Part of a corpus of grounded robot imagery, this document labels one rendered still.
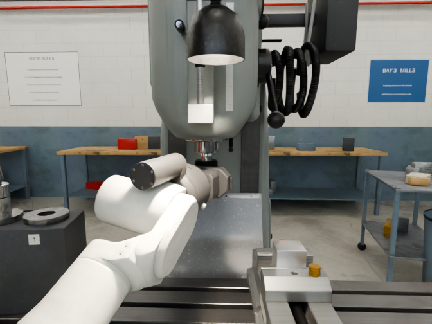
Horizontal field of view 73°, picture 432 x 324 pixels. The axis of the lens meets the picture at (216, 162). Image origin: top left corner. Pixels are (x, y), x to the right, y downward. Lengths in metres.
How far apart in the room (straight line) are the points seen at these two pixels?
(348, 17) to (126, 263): 0.76
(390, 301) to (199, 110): 0.61
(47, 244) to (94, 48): 4.76
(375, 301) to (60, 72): 5.25
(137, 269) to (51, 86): 5.31
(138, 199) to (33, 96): 5.39
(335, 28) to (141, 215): 0.68
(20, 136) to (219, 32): 5.60
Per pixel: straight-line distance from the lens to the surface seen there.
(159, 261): 0.33
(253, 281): 0.77
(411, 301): 0.86
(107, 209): 0.39
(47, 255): 0.72
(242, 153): 0.97
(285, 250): 0.64
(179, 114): 0.51
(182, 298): 0.75
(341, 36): 0.87
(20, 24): 5.95
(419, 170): 3.03
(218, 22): 0.36
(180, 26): 0.48
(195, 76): 0.47
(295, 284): 0.62
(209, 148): 0.57
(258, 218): 0.98
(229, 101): 0.50
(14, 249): 0.74
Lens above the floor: 1.35
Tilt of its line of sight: 9 degrees down
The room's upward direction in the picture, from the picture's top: straight up
